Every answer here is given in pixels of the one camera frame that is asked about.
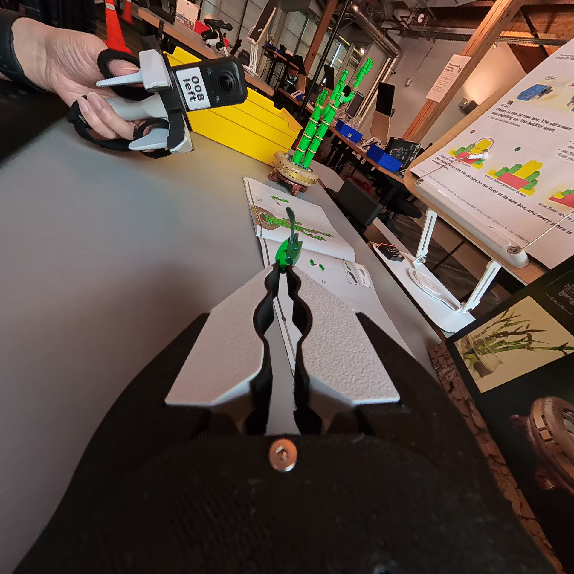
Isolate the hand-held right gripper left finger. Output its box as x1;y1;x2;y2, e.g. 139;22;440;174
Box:
165;265;275;429

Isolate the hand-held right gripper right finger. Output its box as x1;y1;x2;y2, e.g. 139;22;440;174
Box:
286;267;401;430

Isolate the bright green lego stem piece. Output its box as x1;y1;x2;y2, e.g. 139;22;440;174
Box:
274;238;303;274

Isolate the person's left forearm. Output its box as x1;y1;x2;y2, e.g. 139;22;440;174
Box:
0;7;50;92

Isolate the green lego bamboo model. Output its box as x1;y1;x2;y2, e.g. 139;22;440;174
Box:
268;57;375;194

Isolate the lego instruction booklet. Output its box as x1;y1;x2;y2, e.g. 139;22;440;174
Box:
242;176;374;373

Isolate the black lego set box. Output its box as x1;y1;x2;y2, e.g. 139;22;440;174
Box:
428;269;574;574

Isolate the person's left hand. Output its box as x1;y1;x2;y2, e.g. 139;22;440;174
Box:
11;17;149;140

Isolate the black white toy robot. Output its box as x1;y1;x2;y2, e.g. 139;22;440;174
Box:
202;18;234;57

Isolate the yellow storage bin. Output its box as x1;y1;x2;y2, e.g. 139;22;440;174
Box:
164;45;303;155

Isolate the long wooden work table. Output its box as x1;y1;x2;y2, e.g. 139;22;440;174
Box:
137;7;276;97

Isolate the white document stand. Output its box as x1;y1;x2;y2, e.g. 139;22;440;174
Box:
372;208;530;333

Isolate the blue storage bin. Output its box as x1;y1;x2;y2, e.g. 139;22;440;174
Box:
365;143;404;171
335;119;364;143

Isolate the black speaker box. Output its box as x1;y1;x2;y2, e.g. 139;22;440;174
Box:
336;178;384;227

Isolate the black monitor screen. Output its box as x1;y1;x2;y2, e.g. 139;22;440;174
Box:
376;82;396;117

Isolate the black product box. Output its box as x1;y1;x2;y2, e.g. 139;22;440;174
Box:
386;137;423;170

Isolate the white paper notice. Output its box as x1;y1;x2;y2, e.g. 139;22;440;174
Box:
426;54;471;101

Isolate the white illustrated task sheet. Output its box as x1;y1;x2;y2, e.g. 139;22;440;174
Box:
410;38;574;270

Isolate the silver ventilation duct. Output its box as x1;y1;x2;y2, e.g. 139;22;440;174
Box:
350;2;402;59

